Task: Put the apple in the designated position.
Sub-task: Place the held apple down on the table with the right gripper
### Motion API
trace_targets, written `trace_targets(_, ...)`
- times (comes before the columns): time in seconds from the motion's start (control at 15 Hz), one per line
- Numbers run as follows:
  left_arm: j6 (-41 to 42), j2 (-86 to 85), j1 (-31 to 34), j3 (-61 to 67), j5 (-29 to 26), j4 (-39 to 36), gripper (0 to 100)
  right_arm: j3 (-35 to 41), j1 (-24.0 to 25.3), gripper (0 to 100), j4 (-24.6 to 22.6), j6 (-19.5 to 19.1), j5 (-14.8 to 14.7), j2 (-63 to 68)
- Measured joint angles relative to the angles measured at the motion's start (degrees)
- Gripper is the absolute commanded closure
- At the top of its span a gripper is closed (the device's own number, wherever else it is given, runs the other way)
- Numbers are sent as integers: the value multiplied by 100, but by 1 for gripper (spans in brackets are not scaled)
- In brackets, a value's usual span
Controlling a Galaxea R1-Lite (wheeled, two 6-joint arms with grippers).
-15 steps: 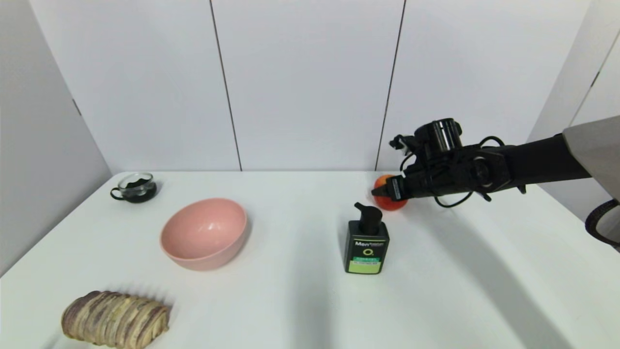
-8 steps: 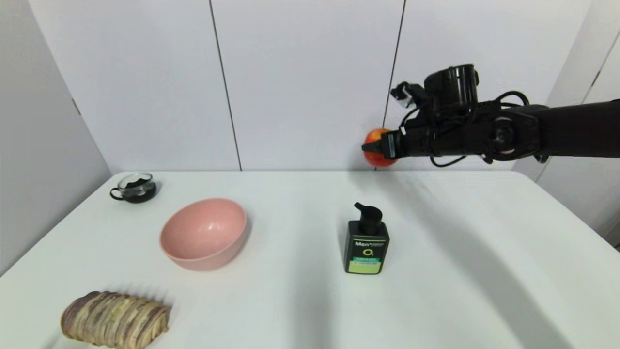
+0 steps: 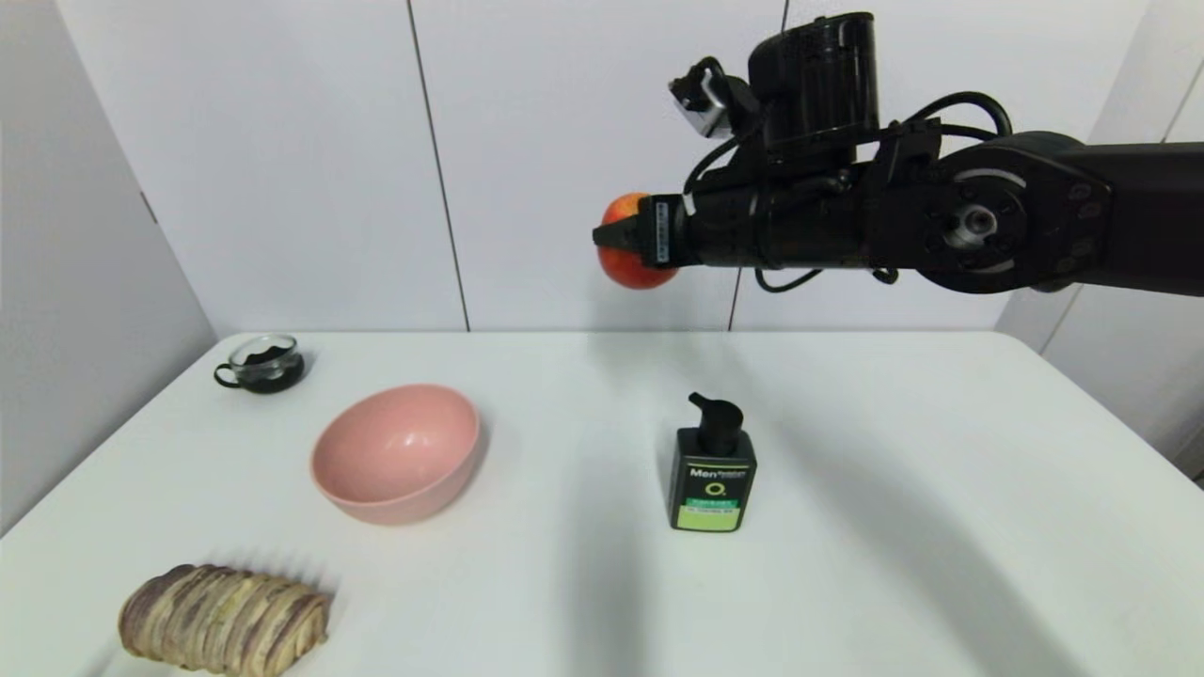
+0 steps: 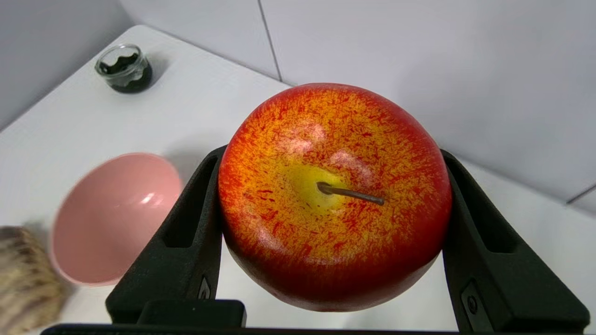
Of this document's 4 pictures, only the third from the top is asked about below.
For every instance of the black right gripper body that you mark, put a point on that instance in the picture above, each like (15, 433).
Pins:
(781, 226)

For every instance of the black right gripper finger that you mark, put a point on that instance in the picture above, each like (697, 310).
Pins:
(670, 230)

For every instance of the red apple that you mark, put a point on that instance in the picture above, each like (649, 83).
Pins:
(632, 271)

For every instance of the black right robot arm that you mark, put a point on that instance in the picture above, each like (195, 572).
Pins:
(1129, 216)

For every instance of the black green pump bottle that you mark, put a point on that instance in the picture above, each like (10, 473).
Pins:
(712, 484)

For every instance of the pink bowl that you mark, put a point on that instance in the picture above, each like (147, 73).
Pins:
(393, 456)

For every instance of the glass cup with dark liquid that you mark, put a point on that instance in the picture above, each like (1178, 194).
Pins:
(265, 370)

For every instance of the brown striped bread loaf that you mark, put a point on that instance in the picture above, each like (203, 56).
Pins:
(218, 621)

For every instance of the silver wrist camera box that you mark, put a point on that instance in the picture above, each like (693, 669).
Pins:
(707, 99)

